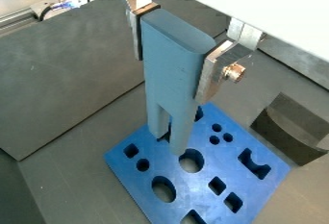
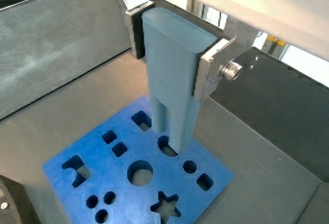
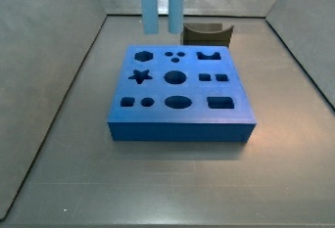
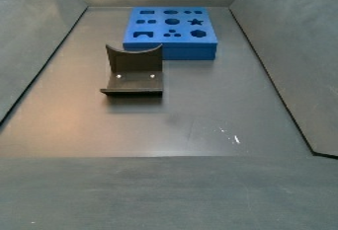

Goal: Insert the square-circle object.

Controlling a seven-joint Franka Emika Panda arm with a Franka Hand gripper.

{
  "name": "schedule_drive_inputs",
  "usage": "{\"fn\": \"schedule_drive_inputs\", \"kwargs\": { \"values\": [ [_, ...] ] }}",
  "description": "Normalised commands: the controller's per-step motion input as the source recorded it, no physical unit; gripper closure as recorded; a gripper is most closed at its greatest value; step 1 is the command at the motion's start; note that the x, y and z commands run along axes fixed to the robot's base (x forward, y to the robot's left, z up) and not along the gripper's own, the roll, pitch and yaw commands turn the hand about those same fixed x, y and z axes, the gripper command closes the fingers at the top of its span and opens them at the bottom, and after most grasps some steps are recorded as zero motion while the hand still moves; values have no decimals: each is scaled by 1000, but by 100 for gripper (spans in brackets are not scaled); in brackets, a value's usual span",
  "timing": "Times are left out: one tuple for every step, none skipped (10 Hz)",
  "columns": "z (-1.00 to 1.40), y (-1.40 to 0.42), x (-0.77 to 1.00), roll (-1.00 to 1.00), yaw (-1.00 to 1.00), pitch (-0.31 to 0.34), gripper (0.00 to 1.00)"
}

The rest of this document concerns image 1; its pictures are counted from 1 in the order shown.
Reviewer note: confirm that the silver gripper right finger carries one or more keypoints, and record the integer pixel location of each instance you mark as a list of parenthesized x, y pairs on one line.
[(221, 65)]

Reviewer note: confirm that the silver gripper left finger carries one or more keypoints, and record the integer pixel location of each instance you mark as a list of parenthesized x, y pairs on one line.
[(135, 9)]

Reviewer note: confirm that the grey-blue square-circle peg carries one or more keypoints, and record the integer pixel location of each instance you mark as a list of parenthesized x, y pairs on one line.
[(174, 51)]

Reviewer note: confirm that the black foam block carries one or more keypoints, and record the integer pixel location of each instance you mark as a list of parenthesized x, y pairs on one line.
[(293, 129)]

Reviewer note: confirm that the dark grey foam mat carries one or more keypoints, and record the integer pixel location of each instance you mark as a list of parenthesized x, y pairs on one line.
[(65, 67)]

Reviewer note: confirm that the blue shape-sorting board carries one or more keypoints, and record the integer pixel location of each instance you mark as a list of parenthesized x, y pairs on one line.
[(225, 192)]

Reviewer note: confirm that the aluminium rail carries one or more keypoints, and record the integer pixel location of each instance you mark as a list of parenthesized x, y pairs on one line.
[(15, 20)]

